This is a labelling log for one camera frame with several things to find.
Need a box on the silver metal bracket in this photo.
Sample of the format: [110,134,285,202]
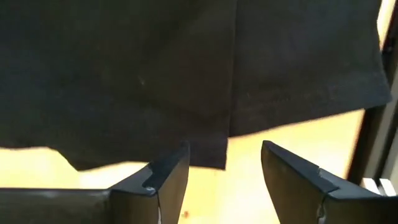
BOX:
[360,177,397,197]

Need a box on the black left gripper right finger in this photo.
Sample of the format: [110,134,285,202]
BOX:
[262,139,398,224]

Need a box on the black aluminium table frame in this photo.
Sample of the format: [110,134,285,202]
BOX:
[346,0,398,184]

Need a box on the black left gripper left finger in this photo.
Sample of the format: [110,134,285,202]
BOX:
[0,141,190,224]

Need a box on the black T-shirt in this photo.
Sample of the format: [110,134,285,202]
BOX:
[0,0,392,171]

